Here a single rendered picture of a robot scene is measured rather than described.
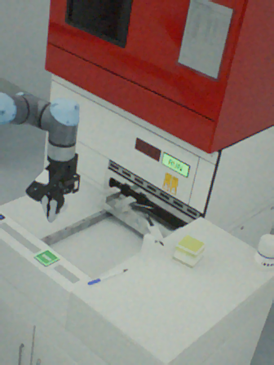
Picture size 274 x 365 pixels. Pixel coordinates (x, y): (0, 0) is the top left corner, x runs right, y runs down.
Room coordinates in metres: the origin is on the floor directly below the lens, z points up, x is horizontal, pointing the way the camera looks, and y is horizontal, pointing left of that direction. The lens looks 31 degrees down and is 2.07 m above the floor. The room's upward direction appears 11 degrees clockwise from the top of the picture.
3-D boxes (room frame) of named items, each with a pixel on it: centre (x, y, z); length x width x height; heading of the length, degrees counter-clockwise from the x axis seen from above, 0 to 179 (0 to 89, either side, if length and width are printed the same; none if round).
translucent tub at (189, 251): (1.47, -0.19, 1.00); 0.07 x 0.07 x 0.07; 63
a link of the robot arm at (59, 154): (1.38, 0.22, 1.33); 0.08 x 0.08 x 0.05
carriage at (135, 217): (1.79, -0.03, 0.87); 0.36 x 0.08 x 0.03; 54
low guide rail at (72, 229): (1.71, 0.20, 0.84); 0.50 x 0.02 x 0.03; 144
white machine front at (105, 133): (1.99, 0.09, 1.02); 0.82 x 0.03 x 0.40; 54
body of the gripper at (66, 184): (1.38, 0.22, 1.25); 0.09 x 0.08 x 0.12; 144
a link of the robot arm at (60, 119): (1.38, 0.22, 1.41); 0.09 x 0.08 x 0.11; 68
